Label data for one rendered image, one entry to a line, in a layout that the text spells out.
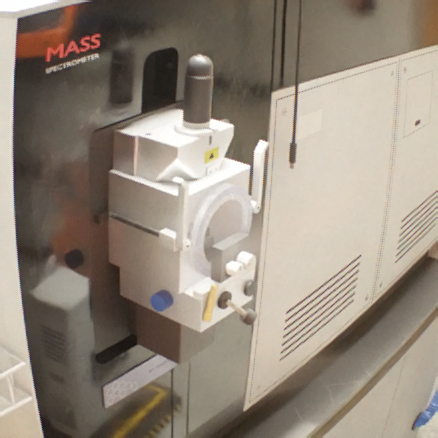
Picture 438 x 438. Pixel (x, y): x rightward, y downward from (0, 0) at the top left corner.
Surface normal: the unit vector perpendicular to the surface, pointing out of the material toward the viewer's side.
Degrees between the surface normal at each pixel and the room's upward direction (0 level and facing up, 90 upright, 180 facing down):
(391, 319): 0
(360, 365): 0
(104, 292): 90
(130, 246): 90
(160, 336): 90
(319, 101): 90
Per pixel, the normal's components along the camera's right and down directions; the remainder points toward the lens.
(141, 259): -0.60, 0.31
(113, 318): 0.80, 0.29
